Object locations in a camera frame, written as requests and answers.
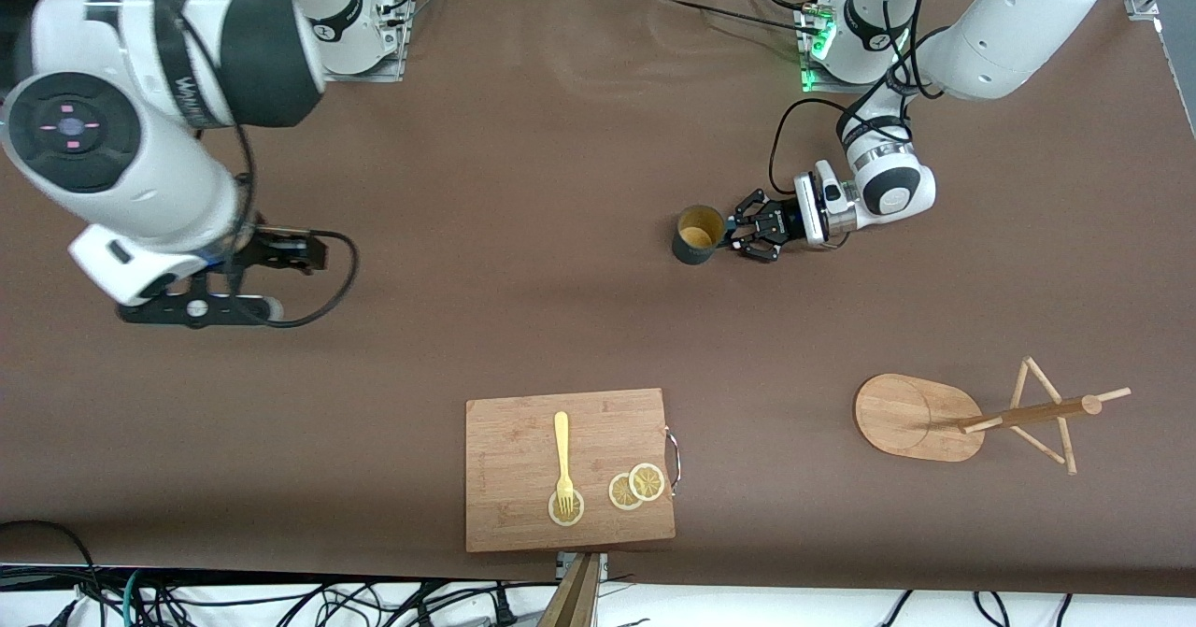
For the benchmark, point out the metal bracket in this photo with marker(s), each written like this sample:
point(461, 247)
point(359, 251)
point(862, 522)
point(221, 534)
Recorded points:
point(603, 566)

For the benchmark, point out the yellow plastic fork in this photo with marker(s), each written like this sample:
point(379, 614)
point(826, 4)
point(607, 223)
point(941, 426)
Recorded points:
point(562, 440)

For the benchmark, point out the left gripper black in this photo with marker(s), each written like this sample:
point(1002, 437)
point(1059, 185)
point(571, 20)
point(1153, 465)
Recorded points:
point(773, 223)

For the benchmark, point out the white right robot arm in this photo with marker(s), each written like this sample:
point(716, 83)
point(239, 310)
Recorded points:
point(140, 178)

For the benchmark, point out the wooden post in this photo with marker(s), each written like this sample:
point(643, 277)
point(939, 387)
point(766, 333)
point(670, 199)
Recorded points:
point(572, 604)

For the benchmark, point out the wooden cutting board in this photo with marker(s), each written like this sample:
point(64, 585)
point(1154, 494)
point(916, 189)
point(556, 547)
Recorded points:
point(514, 459)

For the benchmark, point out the wooden cup rack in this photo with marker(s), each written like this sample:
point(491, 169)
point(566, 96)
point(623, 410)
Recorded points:
point(906, 417)

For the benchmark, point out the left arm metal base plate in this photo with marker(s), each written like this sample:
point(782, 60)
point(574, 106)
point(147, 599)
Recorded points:
point(850, 89)

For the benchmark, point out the dark teal cup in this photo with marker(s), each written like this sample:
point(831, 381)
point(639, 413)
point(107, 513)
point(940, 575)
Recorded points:
point(696, 235)

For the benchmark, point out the aluminium frame corner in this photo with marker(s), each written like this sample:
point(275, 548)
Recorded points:
point(1146, 3)

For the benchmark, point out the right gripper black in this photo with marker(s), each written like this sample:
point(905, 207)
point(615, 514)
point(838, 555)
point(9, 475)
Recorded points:
point(280, 249)

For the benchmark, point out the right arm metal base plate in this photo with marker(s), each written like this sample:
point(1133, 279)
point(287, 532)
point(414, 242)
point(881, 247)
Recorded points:
point(374, 74)

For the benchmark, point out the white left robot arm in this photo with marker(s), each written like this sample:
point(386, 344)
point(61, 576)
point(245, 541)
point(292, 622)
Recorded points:
point(1009, 20)

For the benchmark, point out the lemon slice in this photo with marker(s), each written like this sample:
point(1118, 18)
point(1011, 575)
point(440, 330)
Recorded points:
point(572, 515)
point(647, 482)
point(619, 494)

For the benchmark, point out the brown table cover sheet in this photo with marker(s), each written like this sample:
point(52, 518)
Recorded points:
point(561, 281)

